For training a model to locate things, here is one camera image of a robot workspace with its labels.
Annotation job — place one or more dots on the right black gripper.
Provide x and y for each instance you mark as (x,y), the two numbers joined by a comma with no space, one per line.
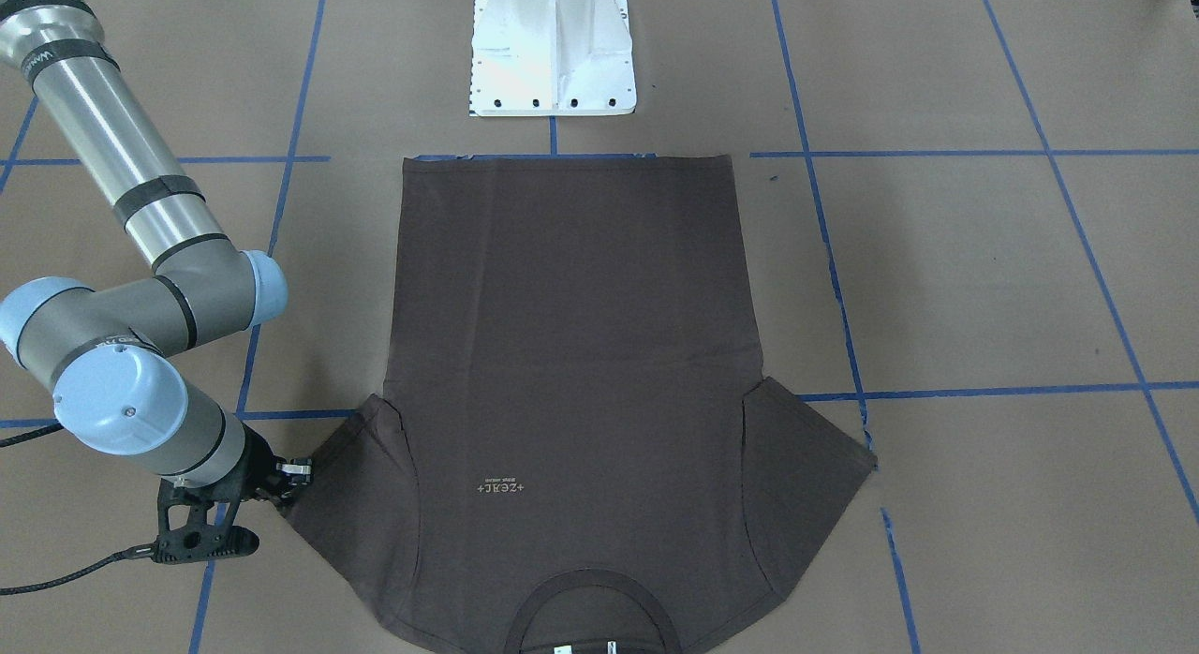
(255,468)

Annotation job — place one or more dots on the dark brown t-shirt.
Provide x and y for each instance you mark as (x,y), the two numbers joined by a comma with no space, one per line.
(575,448)

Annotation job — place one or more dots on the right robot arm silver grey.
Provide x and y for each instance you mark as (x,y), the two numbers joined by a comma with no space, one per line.
(104,355)

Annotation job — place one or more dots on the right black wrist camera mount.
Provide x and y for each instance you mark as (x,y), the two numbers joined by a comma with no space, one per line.
(196,525)

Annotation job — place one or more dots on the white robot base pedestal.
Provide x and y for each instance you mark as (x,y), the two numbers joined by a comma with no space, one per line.
(540,58)

